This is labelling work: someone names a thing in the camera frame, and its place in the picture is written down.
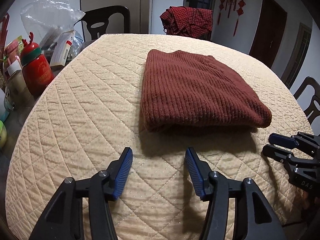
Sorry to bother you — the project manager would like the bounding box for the cream quilted table cover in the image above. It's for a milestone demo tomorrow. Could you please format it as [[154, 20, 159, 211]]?
[[5, 34, 312, 239]]

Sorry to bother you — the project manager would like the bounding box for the red gift bag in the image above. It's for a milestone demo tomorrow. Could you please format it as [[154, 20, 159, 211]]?
[[0, 13, 10, 60]]

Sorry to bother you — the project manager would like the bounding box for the glass jar white lid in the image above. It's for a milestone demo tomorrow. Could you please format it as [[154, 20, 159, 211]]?
[[4, 60, 35, 112]]

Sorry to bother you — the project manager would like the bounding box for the red reindeer bottle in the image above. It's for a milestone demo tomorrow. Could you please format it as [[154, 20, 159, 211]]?
[[20, 32, 54, 97]]

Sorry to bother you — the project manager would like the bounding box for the rust red knit sweater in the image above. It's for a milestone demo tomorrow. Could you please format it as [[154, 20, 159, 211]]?
[[140, 49, 272, 132]]

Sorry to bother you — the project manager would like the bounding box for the green round container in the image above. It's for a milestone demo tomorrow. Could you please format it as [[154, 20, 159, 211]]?
[[0, 121, 7, 149]]

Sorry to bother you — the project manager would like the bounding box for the dark wooden chair right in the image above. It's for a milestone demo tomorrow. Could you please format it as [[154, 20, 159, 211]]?
[[293, 76, 320, 124]]

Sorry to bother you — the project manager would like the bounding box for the dark brown door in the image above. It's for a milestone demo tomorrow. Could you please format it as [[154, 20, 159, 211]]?
[[249, 0, 287, 68]]

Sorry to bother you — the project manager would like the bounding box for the white red paper box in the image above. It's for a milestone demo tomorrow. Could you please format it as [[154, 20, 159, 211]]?
[[50, 30, 75, 68]]

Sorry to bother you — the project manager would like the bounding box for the red Chinese knot decoration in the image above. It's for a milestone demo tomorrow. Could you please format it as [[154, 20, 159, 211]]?
[[217, 0, 246, 36]]

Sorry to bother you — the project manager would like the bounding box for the clear plastic bag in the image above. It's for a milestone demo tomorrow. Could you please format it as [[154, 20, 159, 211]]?
[[20, 0, 85, 50]]

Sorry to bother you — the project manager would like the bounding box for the dark wooden chair far left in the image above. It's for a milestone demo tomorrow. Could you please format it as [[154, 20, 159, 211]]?
[[78, 5, 131, 40]]

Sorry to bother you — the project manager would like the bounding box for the red checked cloth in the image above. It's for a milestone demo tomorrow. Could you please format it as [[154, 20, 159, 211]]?
[[159, 6, 213, 39]]

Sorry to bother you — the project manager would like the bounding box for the dark wooden chair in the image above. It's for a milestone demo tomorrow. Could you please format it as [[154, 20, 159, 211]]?
[[293, 76, 320, 124], [78, 5, 131, 40]]

